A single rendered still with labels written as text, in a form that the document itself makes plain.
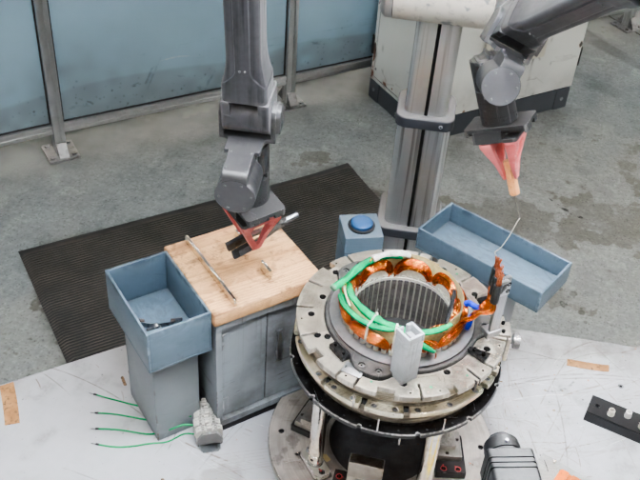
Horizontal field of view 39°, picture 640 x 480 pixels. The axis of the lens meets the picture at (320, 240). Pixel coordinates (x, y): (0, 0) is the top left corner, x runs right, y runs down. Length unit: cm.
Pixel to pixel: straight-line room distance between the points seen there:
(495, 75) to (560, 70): 276
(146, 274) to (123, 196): 192
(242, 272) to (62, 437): 43
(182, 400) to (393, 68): 252
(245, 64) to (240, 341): 51
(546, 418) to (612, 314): 149
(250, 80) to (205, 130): 262
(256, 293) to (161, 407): 26
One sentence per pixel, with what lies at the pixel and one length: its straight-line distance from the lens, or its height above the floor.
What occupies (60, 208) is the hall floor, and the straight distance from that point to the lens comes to 342.
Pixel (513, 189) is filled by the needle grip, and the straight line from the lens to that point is 150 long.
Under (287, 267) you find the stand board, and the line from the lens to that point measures 150.
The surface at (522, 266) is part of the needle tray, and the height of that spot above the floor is 103.
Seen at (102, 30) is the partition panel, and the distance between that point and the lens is 352.
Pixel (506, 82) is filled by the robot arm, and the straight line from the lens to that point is 135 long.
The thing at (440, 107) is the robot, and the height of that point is 120.
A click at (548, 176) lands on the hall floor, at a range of 376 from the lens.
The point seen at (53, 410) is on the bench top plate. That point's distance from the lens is 169.
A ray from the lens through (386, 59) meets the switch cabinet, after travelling 390.
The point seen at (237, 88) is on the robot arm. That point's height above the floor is 145.
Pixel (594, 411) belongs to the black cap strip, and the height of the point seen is 80.
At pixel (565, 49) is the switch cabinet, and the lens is 406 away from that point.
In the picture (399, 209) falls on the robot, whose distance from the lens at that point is 182.
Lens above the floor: 205
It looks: 39 degrees down
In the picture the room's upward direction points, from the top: 5 degrees clockwise
